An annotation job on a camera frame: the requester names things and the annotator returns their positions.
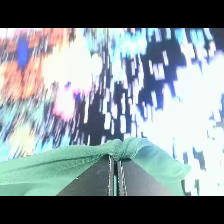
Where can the green garment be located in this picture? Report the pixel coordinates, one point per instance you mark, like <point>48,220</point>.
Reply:
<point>50,170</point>

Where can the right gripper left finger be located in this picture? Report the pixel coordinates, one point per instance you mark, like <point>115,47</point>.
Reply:
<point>93,180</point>

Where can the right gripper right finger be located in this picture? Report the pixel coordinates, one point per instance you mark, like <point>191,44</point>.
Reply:
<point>140,181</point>

